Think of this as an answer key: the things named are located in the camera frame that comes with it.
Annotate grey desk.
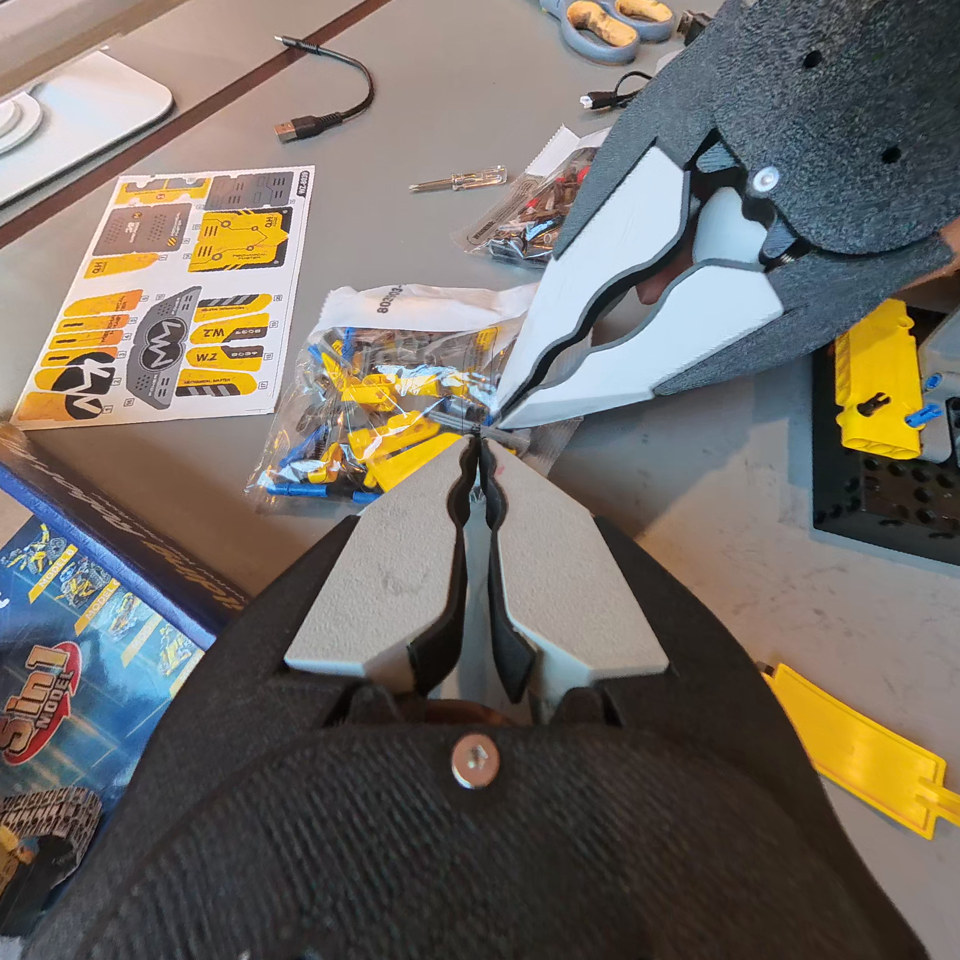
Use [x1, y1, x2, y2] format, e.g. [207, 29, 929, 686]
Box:
[0, 0, 960, 960]

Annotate yellow black brick assembly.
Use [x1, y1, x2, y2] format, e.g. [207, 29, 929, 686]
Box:
[811, 298, 960, 567]

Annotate small clear-handled screwdriver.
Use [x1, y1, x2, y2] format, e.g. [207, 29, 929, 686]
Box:
[408, 166, 509, 195]

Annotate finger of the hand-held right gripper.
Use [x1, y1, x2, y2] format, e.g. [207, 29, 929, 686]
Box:
[493, 144, 693, 414]
[497, 186, 786, 432]

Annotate clear bag black red parts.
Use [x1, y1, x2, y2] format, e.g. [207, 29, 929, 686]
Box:
[453, 126, 612, 267]

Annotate yellow curved arc beam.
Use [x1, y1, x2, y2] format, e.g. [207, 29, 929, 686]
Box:
[761, 662, 960, 841]

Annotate black battery box cable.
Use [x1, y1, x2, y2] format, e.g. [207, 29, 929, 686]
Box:
[583, 69, 655, 115]

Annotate black usb cable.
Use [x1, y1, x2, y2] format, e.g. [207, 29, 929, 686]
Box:
[273, 33, 376, 145]

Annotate wooden document stand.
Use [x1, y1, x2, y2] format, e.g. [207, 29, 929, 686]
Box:
[0, 48, 175, 207]

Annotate yellow black sticker sheet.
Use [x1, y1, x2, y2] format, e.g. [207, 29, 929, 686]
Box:
[11, 165, 316, 431]

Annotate blue cardboard kit box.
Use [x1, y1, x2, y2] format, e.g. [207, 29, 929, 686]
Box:
[0, 423, 249, 939]

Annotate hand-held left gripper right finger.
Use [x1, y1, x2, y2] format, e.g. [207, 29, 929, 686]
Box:
[480, 438, 672, 725]

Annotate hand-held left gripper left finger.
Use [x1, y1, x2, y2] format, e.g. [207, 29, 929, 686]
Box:
[283, 437, 481, 697]

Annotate clear bag yellow grey parts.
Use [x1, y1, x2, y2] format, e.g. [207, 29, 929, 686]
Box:
[243, 283, 582, 504]

